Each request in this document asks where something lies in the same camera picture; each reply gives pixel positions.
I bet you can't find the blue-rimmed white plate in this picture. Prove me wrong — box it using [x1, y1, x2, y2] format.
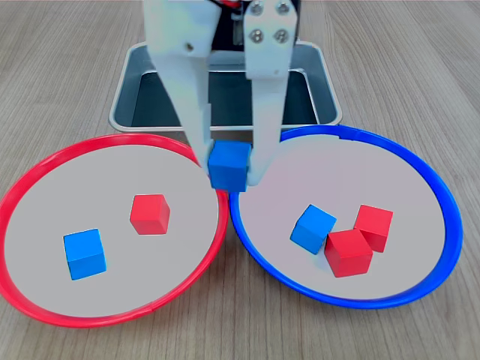
[228, 124, 464, 311]

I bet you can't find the blue wooden cube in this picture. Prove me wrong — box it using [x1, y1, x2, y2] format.
[62, 228, 108, 281]
[289, 204, 338, 256]
[207, 140, 252, 193]

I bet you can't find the black tray mat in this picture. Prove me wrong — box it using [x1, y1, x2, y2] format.
[130, 69, 320, 128]

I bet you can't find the red wooden cube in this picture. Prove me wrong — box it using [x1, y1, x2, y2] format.
[129, 193, 171, 236]
[324, 228, 374, 279]
[353, 204, 395, 254]

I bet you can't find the steel tray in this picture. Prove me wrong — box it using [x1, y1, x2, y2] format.
[108, 40, 344, 146]

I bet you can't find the red-rimmed white plate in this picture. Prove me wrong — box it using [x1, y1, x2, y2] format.
[0, 133, 230, 329]

